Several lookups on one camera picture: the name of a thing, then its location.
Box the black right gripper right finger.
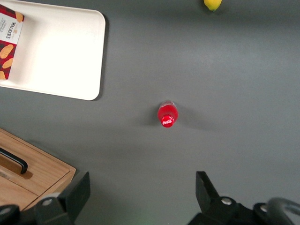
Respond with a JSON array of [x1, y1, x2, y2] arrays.
[[187, 171, 269, 225]]

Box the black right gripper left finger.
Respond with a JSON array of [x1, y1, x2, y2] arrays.
[[0, 171, 91, 225]]

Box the red-capped coke bottle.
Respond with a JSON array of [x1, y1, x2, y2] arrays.
[[157, 100, 179, 129]]

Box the white plastic tray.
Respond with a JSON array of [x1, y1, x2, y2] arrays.
[[0, 0, 106, 101]]

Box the wooden box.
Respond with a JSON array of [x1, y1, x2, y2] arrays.
[[0, 127, 77, 211]]

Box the printed paper packet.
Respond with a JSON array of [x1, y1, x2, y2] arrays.
[[0, 4, 25, 81]]

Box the yellow lemon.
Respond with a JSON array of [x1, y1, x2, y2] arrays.
[[202, 0, 223, 12]]

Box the grey cable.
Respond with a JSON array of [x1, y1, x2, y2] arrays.
[[264, 197, 300, 225]]

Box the black box handle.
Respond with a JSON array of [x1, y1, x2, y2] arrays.
[[0, 148, 29, 175]]

